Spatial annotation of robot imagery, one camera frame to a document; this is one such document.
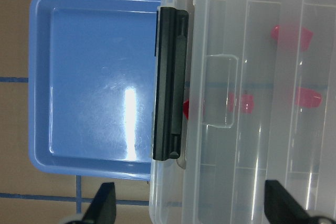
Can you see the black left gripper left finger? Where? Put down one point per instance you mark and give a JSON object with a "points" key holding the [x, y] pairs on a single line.
{"points": [[103, 207]]}

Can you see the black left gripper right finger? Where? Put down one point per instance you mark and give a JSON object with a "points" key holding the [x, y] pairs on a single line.
{"points": [[281, 207]]}

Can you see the red block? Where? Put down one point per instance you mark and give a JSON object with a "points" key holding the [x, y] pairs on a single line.
{"points": [[307, 98], [186, 108], [292, 38], [247, 103]]}

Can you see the clear plastic box lid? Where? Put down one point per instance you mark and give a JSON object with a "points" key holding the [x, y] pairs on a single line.
{"points": [[262, 103]]}

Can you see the clear plastic storage box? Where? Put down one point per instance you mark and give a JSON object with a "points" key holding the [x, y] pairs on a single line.
{"points": [[173, 182]]}

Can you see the blue plastic tray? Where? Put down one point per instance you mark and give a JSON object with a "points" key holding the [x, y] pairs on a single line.
{"points": [[91, 86]]}

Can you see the black box latch handle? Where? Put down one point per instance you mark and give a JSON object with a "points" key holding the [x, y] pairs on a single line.
{"points": [[171, 50]]}

